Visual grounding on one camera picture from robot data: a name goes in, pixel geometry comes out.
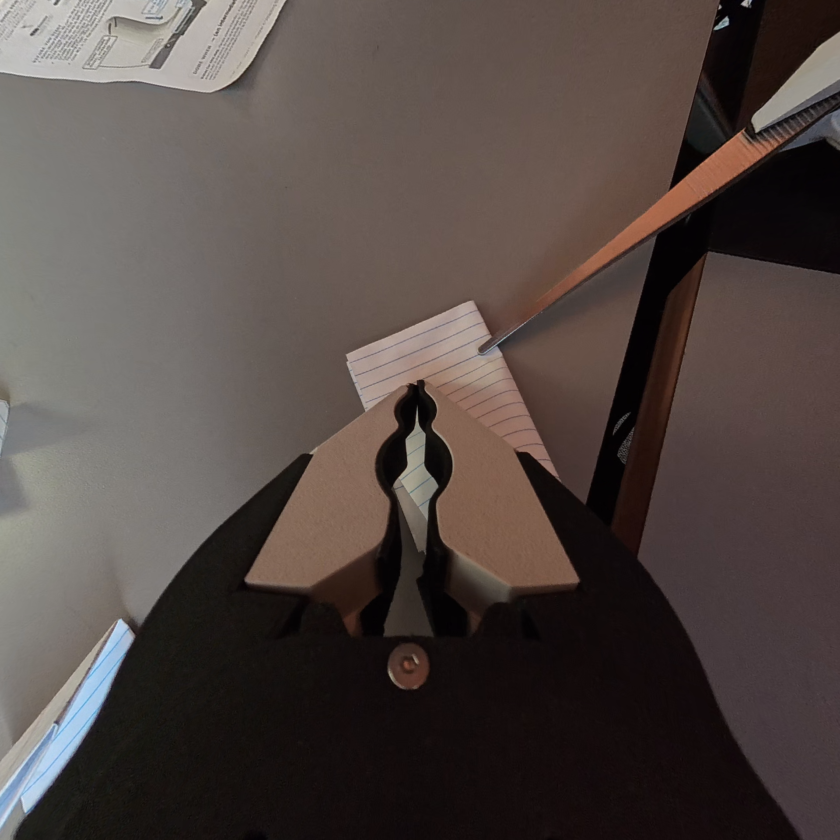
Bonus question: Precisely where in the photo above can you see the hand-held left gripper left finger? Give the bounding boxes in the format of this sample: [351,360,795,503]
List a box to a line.
[244,382,421,637]

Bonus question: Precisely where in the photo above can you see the printed instruction sheet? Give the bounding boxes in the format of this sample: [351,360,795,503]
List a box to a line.
[0,0,287,94]

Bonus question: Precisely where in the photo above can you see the grey desk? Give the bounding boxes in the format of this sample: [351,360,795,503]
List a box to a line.
[0,0,719,840]
[640,252,840,840]

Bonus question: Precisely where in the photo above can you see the lined paper sheet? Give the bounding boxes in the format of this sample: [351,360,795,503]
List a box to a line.
[346,301,560,553]

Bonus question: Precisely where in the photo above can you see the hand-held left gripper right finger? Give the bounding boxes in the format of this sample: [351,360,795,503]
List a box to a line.
[417,381,581,636]

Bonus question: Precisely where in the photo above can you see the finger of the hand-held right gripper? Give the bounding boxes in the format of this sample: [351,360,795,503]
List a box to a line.
[755,98,840,153]
[750,36,840,135]

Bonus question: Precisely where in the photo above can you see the metal tweezers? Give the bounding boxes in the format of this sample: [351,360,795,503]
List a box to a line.
[478,128,782,357]

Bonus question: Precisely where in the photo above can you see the lined notepad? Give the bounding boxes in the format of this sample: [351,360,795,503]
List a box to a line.
[0,619,137,818]

